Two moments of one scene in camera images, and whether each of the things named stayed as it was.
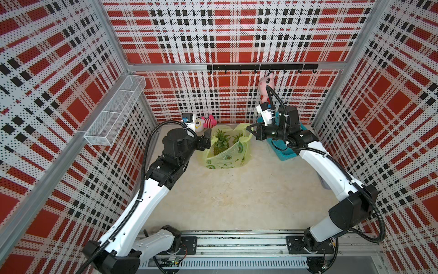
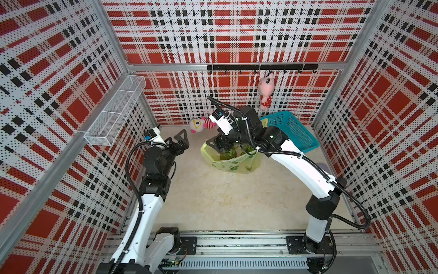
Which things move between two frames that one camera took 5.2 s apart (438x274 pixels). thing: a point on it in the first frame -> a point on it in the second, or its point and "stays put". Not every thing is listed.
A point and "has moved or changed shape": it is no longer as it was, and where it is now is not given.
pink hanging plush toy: [267, 80] stays put
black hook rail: [263, 67] stays put
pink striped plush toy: [202, 123] stays put
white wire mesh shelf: [106, 125] stays put
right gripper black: [259, 133] -> [214, 140]
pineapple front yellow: [222, 143] has moved or changed shape
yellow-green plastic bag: [234, 156] has moved or changed shape
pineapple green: [236, 138] has moved or changed shape
